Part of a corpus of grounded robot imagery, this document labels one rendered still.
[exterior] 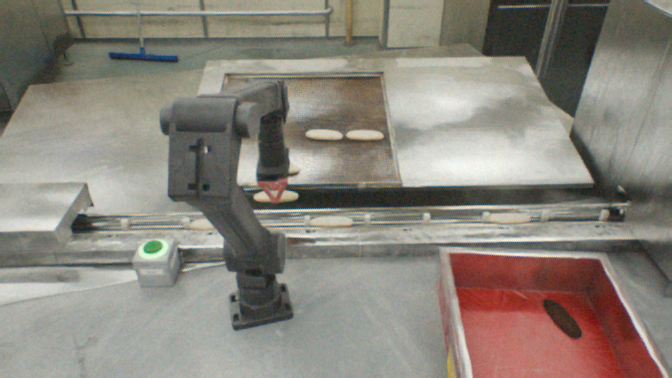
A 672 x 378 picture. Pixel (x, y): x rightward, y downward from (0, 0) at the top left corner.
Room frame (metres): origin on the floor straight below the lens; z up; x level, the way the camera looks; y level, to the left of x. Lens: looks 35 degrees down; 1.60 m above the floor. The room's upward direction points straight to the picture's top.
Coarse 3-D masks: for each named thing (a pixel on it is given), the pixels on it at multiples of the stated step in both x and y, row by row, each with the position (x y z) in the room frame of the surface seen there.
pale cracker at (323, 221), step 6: (324, 216) 0.93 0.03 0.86; (330, 216) 0.93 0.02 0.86; (336, 216) 0.93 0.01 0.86; (342, 216) 0.94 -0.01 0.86; (312, 222) 0.91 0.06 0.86; (318, 222) 0.91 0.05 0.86; (324, 222) 0.91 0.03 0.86; (330, 222) 0.91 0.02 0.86; (336, 222) 0.91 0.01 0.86; (342, 222) 0.91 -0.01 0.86; (348, 222) 0.91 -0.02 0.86
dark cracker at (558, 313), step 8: (544, 304) 0.69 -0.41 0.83; (552, 304) 0.69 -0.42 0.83; (552, 312) 0.67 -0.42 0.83; (560, 312) 0.67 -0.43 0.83; (560, 320) 0.65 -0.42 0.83; (568, 320) 0.65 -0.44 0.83; (560, 328) 0.64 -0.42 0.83; (568, 328) 0.63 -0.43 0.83; (576, 328) 0.63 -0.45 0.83; (576, 336) 0.61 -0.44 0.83
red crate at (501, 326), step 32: (480, 288) 0.74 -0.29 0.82; (480, 320) 0.65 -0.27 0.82; (512, 320) 0.65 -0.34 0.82; (544, 320) 0.66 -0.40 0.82; (576, 320) 0.66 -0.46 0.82; (448, 352) 0.57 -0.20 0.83; (480, 352) 0.58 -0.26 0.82; (512, 352) 0.58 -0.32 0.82; (544, 352) 0.58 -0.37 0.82; (576, 352) 0.58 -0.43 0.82; (608, 352) 0.58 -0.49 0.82
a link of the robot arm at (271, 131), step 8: (264, 120) 0.90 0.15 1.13; (272, 120) 0.90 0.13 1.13; (280, 120) 0.91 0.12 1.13; (264, 128) 0.89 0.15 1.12; (272, 128) 0.89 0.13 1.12; (280, 128) 0.91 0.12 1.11; (256, 136) 0.91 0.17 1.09; (264, 136) 0.89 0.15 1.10; (272, 136) 0.89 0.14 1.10; (280, 136) 0.90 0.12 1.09; (272, 144) 0.89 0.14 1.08
